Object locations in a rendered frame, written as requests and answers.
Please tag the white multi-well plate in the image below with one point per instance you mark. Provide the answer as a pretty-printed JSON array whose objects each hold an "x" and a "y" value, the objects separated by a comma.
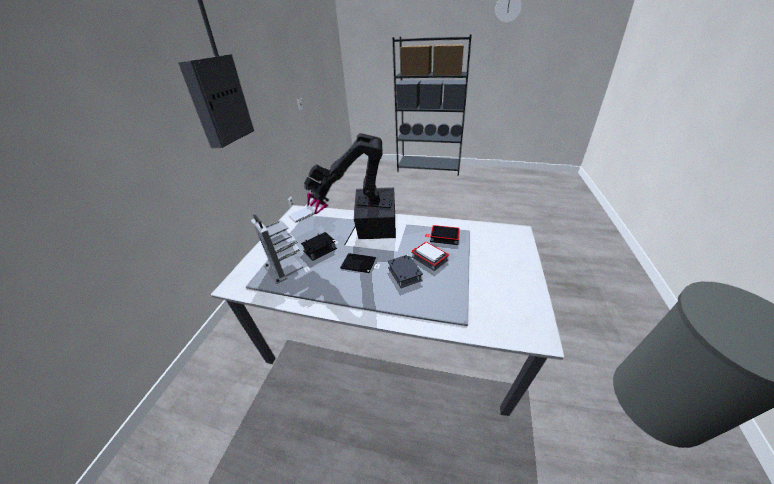
[
  {"x": 288, "y": 251},
  {"x": 284, "y": 244},
  {"x": 302, "y": 214}
]

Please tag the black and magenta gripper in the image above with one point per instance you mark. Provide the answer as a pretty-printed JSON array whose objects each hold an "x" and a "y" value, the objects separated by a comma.
[{"x": 317, "y": 198}]

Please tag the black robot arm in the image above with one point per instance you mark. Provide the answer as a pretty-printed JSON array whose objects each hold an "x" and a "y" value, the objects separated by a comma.
[{"x": 339, "y": 167}]

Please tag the white rectangular plate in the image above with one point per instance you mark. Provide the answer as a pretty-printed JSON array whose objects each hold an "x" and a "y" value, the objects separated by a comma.
[{"x": 430, "y": 252}]

